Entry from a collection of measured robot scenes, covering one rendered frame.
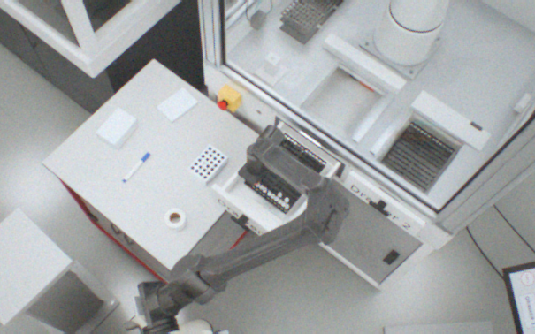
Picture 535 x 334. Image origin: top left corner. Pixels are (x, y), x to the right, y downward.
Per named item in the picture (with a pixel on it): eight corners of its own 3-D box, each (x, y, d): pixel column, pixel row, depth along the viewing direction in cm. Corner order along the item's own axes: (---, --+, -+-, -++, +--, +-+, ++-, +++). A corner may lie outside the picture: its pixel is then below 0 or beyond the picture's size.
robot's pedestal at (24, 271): (70, 354, 238) (3, 330, 169) (26, 307, 245) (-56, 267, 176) (120, 302, 248) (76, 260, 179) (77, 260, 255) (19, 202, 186)
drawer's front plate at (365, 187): (413, 237, 182) (424, 226, 172) (342, 185, 189) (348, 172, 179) (416, 232, 183) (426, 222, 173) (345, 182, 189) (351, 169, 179)
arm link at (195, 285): (162, 296, 128) (178, 309, 130) (194, 280, 124) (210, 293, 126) (171, 268, 136) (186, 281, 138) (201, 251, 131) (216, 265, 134)
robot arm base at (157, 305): (136, 283, 133) (149, 331, 128) (159, 270, 130) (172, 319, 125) (160, 283, 140) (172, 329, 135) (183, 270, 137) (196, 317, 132)
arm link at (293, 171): (308, 193, 114) (337, 225, 119) (327, 174, 115) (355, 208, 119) (248, 147, 154) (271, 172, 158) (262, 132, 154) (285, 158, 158)
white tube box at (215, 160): (206, 186, 192) (205, 182, 189) (187, 172, 194) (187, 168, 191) (228, 161, 197) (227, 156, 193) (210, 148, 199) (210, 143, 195)
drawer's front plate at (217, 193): (280, 252, 178) (283, 242, 168) (211, 199, 184) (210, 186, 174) (283, 247, 179) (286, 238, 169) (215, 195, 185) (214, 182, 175)
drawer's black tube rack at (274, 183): (285, 217, 181) (286, 210, 175) (243, 185, 185) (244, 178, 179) (324, 170, 189) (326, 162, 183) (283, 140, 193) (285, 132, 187)
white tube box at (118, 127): (117, 151, 196) (114, 144, 192) (98, 139, 198) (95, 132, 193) (139, 125, 201) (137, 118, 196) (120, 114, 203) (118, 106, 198)
